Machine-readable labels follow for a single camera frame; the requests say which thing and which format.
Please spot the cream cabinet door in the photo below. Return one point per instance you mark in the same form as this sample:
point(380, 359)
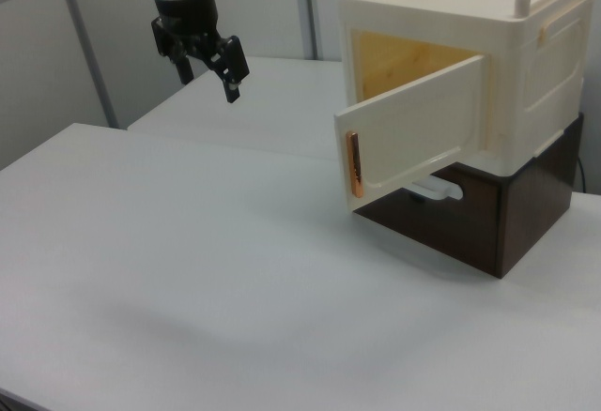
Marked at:
point(413, 134)

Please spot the cream plastic cabinet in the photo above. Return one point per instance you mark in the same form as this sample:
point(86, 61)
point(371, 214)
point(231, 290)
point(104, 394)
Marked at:
point(530, 78)

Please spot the grey partition frame post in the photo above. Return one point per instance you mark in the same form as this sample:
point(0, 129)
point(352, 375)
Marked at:
point(312, 7)
point(89, 54)

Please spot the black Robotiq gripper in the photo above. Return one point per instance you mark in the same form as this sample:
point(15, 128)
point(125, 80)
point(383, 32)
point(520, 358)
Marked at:
point(188, 17)

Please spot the dark brown drawer box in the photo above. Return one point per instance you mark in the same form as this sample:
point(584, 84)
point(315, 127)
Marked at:
point(530, 209)

